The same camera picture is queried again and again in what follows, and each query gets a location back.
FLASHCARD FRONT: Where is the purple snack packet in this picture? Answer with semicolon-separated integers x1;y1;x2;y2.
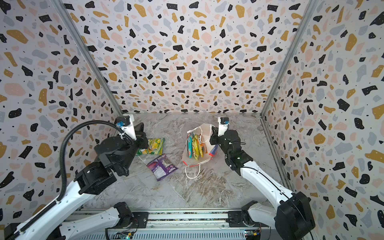
147;154;178;182

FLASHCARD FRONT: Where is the black corrugated cable conduit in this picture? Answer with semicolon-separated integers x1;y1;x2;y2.
5;119;133;240

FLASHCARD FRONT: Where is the orange snack packet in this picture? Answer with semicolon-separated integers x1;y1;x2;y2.
199;136;207;157

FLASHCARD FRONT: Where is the red paper bag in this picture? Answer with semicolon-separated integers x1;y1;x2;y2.
182;124;218;179

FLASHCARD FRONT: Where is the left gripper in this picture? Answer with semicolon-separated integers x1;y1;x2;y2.
117;121;152;173

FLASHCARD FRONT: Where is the yellow green Fox's candy bag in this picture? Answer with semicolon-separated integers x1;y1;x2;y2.
136;138;166;156

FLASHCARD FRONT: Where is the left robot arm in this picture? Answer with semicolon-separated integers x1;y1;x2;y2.
4;120;148;240

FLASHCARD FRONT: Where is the circuit board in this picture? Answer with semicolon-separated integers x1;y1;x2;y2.
245;230;261;240
114;232;134;240

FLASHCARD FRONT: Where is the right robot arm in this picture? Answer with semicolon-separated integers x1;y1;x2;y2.
210;125;316;240

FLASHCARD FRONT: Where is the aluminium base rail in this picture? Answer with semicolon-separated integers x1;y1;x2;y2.
60;209;272;240

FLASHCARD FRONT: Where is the left circuit board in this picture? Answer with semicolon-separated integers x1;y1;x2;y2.
114;232;134;240

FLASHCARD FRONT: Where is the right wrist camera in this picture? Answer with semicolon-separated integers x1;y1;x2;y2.
218;117;230;137

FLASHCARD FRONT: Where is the yellow snack packet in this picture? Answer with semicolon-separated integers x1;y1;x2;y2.
192;135;200;161

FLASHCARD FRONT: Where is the right circuit board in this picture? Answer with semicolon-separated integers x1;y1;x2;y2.
245;230;261;240

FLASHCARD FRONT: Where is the teal snack packet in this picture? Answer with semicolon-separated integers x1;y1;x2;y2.
187;133;194;158

